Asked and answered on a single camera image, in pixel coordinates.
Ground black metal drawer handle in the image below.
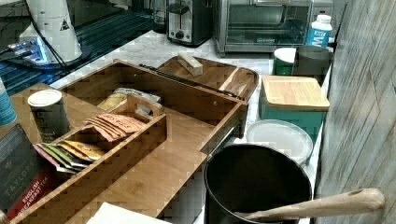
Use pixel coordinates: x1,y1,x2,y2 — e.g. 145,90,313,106
207,124,240,159

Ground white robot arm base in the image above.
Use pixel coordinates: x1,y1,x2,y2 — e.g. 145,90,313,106
20,0,82,65

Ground yellow packet in drawer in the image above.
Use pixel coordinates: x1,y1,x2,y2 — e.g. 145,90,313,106
98,88,162,110

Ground wooden drawer organizer box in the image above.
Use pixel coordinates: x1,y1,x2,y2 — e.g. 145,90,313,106
10,60,258,224

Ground brown wooden serving tray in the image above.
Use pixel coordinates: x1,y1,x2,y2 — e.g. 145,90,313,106
158,56,259,101

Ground small wooden block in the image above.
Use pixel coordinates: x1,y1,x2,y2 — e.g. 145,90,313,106
177,52,204,76

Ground black round pot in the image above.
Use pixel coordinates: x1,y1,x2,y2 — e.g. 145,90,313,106
204,144,312,224

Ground orange tea bag packets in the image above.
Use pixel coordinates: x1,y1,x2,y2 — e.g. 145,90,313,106
83,114,146,142

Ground black silver toaster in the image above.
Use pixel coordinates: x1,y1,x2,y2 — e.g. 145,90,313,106
166,0,213,48

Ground white round plate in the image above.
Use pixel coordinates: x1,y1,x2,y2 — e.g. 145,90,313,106
247,119,313,164

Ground silver toaster oven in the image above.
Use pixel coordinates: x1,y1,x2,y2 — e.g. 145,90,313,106
213,0,333,56

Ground teal box with wooden lid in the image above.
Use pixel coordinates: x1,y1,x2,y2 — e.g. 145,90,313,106
259,76,330,143

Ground green mug white inside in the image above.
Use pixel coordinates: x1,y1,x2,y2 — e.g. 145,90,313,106
273,48,296,76

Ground wooden tea bag caddy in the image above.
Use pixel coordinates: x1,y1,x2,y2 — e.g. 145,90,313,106
10,95,167,224

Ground grey metal canister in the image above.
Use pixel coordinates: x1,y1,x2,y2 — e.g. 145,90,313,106
292,46,333,85

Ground white paper napkin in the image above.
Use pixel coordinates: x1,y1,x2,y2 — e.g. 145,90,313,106
86,203,171,224

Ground yellow green tea bag packets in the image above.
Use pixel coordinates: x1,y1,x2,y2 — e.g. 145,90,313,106
34,140,106,174

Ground white blue plastic bottle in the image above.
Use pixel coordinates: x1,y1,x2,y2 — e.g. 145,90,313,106
305,14,332,48

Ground grey cylindrical tea tin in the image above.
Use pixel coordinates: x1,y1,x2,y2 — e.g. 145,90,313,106
27,89,71,143

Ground Taylors English breakfast tea box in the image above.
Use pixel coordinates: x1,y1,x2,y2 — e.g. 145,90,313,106
0,124,57,220

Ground blue cylindrical container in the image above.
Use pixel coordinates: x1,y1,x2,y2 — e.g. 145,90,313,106
0,79,17,127

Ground wooden spoon handle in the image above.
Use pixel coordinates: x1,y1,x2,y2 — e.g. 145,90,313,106
235,189,386,221

